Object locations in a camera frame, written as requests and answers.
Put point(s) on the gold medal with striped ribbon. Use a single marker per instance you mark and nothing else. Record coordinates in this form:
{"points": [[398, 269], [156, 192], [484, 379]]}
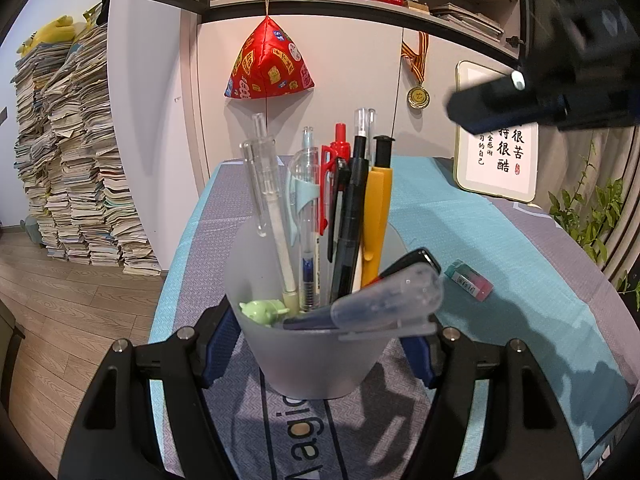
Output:
{"points": [[418, 96]]}

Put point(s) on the teal and grey tablecloth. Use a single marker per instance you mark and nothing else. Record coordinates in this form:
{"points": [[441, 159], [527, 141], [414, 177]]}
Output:
{"points": [[525, 320]]}

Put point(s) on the thin black clip pen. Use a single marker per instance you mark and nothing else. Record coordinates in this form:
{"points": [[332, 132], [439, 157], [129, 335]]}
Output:
{"points": [[340, 185]]}

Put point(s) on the clear pen with blue ink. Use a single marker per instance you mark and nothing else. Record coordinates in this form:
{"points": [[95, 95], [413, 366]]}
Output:
{"points": [[307, 260]]}

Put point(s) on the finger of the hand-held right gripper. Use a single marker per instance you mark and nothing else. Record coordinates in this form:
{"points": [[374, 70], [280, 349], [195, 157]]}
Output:
{"points": [[490, 102]]}

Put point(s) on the green leafy plant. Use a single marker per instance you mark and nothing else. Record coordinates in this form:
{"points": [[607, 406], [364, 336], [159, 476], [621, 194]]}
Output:
{"points": [[595, 220]]}

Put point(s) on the red pen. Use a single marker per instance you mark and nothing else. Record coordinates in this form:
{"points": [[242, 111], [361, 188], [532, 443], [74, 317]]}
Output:
{"points": [[334, 152]]}

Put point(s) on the yellow plush toy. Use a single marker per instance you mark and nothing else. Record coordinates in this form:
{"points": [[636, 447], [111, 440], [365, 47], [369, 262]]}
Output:
{"points": [[50, 30]]}

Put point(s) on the tall stack of papers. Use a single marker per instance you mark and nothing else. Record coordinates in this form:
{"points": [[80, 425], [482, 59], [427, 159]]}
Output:
{"points": [[80, 170]]}

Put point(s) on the grey pleated curtain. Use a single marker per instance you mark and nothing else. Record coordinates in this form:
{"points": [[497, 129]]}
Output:
{"points": [[625, 220]]}

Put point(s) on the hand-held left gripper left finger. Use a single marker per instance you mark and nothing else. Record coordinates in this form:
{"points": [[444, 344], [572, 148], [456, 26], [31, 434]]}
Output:
{"points": [[220, 347]]}

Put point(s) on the grey bookshelf cabinet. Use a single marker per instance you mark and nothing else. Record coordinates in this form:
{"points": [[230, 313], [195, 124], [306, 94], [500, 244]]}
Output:
{"points": [[450, 20]]}

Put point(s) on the framed calligraphy sign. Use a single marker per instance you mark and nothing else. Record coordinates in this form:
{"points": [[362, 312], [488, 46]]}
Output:
{"points": [[492, 165]]}

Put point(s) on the translucent pen holder cup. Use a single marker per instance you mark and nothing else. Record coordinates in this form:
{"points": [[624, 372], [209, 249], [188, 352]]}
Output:
{"points": [[310, 360]]}

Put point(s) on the large clear capped pen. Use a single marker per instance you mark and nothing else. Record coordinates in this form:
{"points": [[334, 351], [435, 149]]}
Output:
{"points": [[380, 300]]}

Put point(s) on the white pen with clear cap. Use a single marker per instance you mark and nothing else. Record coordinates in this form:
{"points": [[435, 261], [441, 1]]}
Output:
{"points": [[272, 210]]}

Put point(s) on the red pyramid hanging ornament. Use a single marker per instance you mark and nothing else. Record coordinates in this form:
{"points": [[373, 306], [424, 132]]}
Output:
{"points": [[270, 65]]}

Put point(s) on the teal and pink eraser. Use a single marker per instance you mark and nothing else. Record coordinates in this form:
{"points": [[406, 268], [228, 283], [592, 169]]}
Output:
{"points": [[470, 280]]}

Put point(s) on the yellow and black pen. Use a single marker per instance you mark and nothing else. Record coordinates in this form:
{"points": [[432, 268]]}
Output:
{"points": [[377, 210]]}

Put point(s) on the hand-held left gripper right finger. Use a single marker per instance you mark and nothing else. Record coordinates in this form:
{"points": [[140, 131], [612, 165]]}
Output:
{"points": [[419, 362]]}

